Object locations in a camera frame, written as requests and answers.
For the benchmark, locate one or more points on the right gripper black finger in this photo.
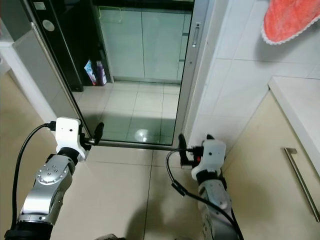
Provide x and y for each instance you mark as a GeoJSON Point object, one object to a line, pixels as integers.
{"type": "Point", "coordinates": [209, 137]}
{"type": "Point", "coordinates": [182, 146]}

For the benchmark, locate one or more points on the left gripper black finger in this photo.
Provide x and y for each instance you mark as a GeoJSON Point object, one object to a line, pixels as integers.
{"type": "Point", "coordinates": [99, 131]}

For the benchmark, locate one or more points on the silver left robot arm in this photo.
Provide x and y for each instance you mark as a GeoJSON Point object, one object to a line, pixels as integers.
{"type": "Point", "coordinates": [47, 180]}

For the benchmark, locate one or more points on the aluminium glass sliding door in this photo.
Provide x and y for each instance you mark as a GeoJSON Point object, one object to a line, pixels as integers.
{"type": "Point", "coordinates": [185, 90]}

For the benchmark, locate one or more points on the purple bottle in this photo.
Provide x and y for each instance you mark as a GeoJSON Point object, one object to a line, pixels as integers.
{"type": "Point", "coordinates": [101, 73]}

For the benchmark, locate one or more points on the blue and white refill pouch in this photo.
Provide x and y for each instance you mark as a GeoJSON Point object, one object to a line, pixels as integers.
{"type": "Point", "coordinates": [90, 72]}

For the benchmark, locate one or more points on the beige cabinet with white counter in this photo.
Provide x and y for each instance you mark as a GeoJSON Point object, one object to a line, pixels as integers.
{"type": "Point", "coordinates": [270, 200]}

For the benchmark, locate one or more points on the tall black cabinet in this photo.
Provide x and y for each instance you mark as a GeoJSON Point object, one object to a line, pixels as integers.
{"type": "Point", "coordinates": [67, 45]}

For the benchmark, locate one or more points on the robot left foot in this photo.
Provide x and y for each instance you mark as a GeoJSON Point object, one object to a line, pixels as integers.
{"type": "Point", "coordinates": [105, 237]}

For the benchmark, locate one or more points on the frosted glass door cabinet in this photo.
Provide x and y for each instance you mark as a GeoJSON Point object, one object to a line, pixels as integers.
{"type": "Point", "coordinates": [155, 45]}

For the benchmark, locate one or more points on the round grey sticker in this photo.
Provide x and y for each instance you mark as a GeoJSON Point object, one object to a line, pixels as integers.
{"type": "Point", "coordinates": [48, 25]}

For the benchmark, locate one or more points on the orange towel with white trim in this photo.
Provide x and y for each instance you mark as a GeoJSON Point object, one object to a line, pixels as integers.
{"type": "Point", "coordinates": [290, 20]}

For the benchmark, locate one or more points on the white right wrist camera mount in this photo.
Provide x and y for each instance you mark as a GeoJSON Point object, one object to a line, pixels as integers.
{"type": "Point", "coordinates": [214, 155]}

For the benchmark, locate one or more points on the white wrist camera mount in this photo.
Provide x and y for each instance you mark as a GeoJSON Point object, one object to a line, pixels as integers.
{"type": "Point", "coordinates": [67, 131]}
{"type": "Point", "coordinates": [214, 155]}

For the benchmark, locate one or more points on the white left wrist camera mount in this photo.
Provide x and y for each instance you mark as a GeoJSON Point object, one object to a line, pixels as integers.
{"type": "Point", "coordinates": [67, 131]}

